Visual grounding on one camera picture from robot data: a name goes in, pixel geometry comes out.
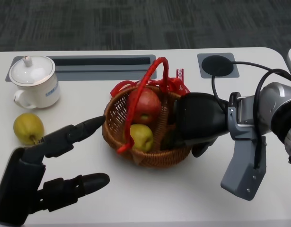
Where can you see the grey table grommet round hole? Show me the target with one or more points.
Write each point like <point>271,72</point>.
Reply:
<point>218,65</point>

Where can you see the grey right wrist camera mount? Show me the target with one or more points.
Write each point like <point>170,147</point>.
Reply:
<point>242,175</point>

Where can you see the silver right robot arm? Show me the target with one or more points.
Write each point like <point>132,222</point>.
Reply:
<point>277,104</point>

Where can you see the white mug lid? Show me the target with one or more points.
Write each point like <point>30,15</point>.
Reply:
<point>31,71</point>

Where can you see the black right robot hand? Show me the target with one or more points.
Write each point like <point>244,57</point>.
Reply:
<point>199,116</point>

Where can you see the red happy birthday ribbon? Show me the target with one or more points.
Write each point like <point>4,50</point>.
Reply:
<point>179,82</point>

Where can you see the green pear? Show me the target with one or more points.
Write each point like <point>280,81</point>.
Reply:
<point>27,125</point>
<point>141,137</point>

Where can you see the white ceramic mug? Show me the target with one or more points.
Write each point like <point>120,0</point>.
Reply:
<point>41,94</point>

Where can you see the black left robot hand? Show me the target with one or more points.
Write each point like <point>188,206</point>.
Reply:
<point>17,179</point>

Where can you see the red apple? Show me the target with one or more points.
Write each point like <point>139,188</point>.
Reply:
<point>148,101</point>

